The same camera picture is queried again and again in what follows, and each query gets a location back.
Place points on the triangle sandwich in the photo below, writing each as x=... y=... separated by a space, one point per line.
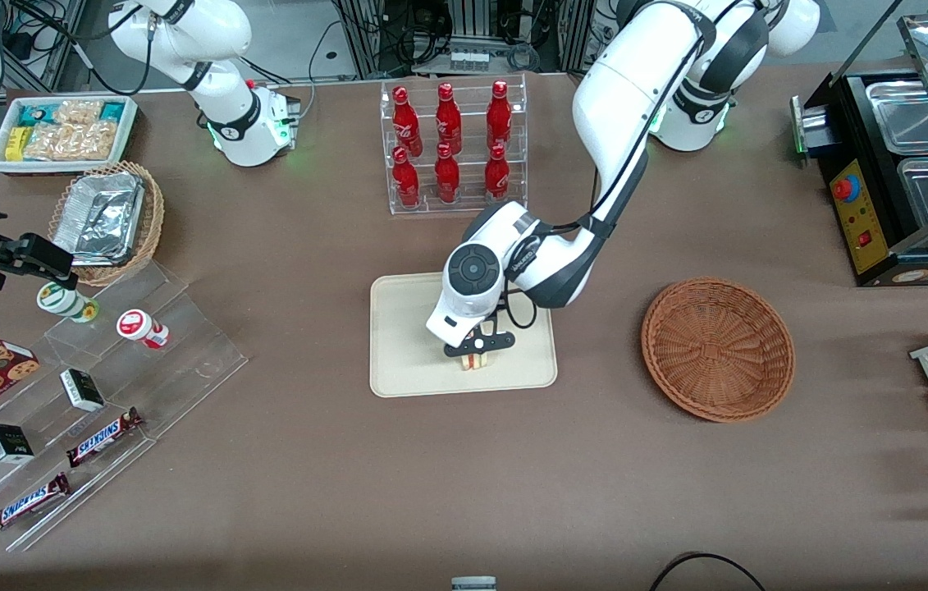
x=476 y=363

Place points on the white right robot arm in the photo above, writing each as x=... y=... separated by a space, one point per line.
x=238 y=123

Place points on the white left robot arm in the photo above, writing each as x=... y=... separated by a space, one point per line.
x=636 y=82

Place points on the beige plastic tray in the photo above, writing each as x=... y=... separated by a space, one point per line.
x=406 y=361

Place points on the oval tan wicker basket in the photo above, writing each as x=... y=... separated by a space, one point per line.
x=153 y=222

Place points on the round brown wicker basket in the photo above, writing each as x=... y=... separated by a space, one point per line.
x=718 y=349

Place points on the green white yogurt cup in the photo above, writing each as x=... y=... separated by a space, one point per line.
x=63 y=300

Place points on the clear acrylic bottle rack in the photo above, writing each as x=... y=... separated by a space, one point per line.
x=472 y=201

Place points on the small black box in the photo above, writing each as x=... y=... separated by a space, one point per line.
x=8 y=443
x=82 y=390

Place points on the yellow snack packet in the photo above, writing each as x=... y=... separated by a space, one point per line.
x=16 y=144

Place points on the red cola bottle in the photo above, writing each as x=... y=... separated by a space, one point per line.
x=499 y=115
x=447 y=179
x=497 y=179
x=407 y=123
x=406 y=182
x=448 y=119

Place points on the aluminium foil container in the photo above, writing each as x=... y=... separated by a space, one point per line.
x=98 y=217

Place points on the red white yogurt cup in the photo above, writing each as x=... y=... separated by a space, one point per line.
x=139 y=327

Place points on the large rice cracker bag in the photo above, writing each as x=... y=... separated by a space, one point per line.
x=70 y=141

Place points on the teal snack packet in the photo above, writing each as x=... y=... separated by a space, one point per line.
x=37 y=114
x=112 y=111

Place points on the Snickers chocolate bar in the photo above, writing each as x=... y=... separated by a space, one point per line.
x=102 y=437
x=25 y=503

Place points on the small rice cracker bag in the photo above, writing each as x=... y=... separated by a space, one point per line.
x=78 y=112

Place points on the small grey white device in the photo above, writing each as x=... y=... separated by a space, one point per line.
x=473 y=584

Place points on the clear acrylic stepped display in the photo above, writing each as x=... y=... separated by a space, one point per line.
x=185 y=361

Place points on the white power strip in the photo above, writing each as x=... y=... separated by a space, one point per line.
x=470 y=60

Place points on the black food warmer case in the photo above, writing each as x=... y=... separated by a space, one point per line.
x=861 y=213

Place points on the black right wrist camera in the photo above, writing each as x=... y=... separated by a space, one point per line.
x=29 y=256

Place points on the aluminium profile frame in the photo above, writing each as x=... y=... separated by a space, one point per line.
x=365 y=37

